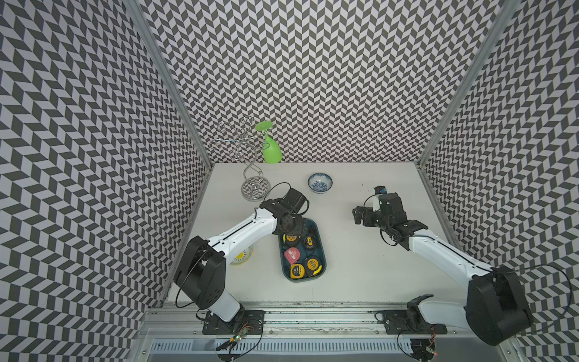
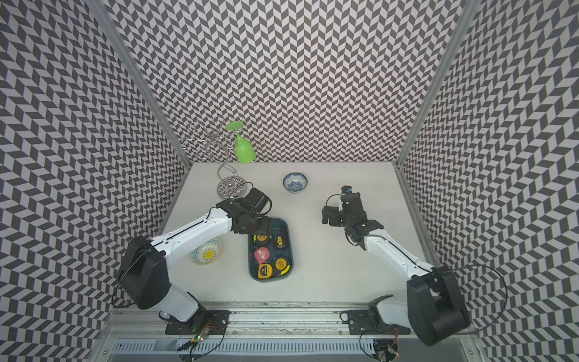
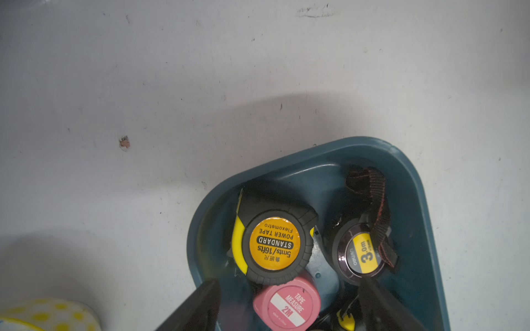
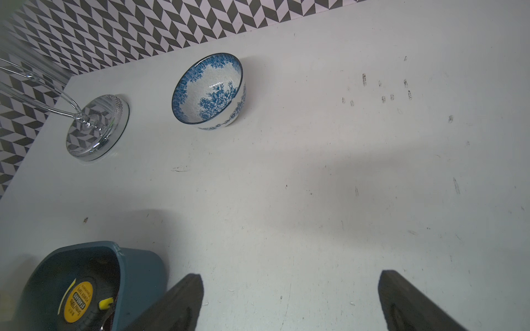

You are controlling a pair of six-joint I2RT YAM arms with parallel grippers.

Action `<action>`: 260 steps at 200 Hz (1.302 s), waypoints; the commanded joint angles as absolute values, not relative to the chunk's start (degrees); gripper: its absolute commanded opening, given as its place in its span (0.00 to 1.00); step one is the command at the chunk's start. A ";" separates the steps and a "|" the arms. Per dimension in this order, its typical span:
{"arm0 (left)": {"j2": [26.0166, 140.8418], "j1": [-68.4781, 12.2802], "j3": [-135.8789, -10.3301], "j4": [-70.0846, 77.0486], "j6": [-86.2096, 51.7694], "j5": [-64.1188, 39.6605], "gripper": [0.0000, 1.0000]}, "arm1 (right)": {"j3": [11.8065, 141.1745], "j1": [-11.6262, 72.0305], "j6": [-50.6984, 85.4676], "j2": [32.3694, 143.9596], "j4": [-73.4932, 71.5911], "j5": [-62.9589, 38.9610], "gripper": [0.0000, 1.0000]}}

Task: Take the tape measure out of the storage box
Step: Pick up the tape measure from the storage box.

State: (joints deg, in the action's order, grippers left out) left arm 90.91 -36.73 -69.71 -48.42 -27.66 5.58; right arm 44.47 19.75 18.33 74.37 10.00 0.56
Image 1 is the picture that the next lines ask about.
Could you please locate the large yellow black tape measure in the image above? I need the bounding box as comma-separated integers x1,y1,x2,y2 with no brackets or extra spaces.
283,235,301,248

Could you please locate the pink tape measure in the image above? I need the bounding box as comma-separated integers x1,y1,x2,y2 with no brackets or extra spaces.
283,247,302,265

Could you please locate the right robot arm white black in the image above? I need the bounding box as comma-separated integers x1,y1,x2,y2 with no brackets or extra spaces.
352,193,534,345

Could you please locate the teal plastic storage tray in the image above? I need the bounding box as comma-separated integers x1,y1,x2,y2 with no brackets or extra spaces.
278,219,327,283

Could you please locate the yellow patterned small bowl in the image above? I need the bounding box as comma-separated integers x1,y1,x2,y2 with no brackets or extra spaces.
231,246,254,265

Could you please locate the chrome wire cup stand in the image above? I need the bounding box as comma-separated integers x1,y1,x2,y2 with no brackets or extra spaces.
213,116,271,202

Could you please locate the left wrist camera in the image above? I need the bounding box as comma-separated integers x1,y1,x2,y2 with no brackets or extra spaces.
280,188,306,214

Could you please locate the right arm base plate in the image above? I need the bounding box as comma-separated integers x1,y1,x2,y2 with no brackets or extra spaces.
375,310,448,336

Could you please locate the blue white ceramic bowl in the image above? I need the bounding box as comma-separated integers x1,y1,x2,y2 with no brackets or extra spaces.
308,173,333,194

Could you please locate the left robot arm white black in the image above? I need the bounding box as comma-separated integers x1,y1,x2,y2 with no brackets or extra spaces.
173,196,309,322

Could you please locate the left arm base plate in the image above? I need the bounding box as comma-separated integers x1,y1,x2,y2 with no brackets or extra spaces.
202,310,265,336

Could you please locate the yellow tape measure front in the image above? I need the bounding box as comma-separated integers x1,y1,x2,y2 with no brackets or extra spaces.
289,263,305,280

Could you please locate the green plastic cup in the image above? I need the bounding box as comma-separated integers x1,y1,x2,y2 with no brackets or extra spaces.
255,121,283,164

